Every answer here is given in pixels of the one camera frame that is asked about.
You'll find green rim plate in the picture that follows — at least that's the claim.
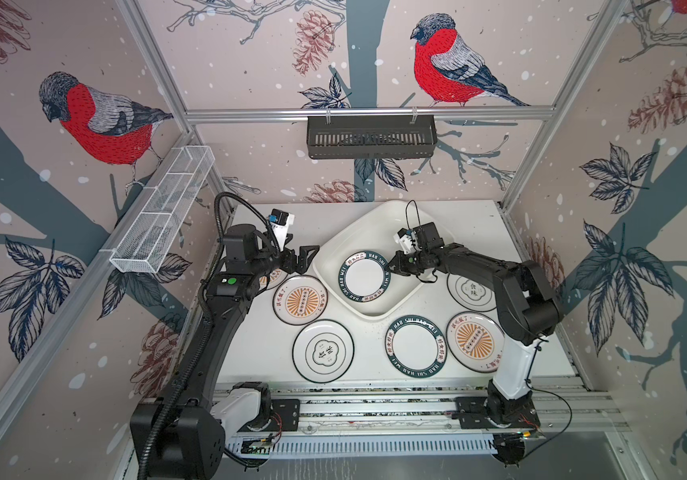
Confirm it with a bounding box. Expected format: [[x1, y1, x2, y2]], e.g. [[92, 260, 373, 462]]
[[385, 315, 447, 379], [338, 250, 391, 303]]

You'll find black rim flower plate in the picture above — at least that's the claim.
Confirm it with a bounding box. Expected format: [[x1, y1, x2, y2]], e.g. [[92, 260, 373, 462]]
[[447, 274, 495, 313], [292, 319, 355, 384]]

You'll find orange sunburst plate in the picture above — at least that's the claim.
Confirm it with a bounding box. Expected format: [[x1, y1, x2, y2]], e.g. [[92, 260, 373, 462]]
[[272, 275, 329, 326], [445, 311, 505, 373]]

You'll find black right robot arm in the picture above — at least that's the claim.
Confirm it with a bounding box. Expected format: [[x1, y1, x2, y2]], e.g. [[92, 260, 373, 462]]
[[389, 243, 565, 426]]

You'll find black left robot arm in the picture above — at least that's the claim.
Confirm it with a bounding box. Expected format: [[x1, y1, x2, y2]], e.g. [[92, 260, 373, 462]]
[[130, 224, 320, 479]]

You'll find orange plate far left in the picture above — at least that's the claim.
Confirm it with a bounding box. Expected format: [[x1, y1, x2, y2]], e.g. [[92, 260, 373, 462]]
[[260, 269, 289, 290]]

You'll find green rim plate front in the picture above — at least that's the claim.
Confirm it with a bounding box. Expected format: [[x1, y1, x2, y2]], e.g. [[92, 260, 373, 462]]
[[385, 315, 447, 379]]

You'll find black rim flower plate front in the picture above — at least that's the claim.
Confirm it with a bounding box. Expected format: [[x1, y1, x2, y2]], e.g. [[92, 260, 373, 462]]
[[292, 319, 355, 384]]

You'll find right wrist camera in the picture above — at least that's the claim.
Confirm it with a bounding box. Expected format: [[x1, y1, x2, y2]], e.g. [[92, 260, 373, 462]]
[[395, 222, 445, 255]]

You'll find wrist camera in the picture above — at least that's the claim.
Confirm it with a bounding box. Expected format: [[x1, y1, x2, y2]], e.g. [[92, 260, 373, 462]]
[[395, 222, 445, 255], [269, 209, 295, 238]]

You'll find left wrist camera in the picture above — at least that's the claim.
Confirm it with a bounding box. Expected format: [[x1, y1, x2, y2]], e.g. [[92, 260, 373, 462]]
[[269, 209, 295, 238]]

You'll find black wire wall basket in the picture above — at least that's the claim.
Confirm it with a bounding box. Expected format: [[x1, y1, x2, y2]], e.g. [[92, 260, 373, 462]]
[[307, 115, 437, 160]]

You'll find white mesh wall shelf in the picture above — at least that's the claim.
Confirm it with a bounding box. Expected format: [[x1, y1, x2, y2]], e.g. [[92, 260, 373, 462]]
[[110, 145, 215, 274]]

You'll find aluminium rail base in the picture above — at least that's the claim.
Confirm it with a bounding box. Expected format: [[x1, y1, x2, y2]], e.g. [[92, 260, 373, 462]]
[[132, 383, 629, 436]]

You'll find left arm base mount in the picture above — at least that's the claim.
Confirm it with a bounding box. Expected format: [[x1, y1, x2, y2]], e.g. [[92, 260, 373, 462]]
[[238, 399, 301, 434]]

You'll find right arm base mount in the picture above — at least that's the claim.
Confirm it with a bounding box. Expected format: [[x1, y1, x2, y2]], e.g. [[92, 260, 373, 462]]
[[451, 395, 541, 430]]

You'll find black cable right base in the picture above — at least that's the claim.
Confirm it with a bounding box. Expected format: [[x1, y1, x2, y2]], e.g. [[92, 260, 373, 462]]
[[516, 386, 575, 463]]

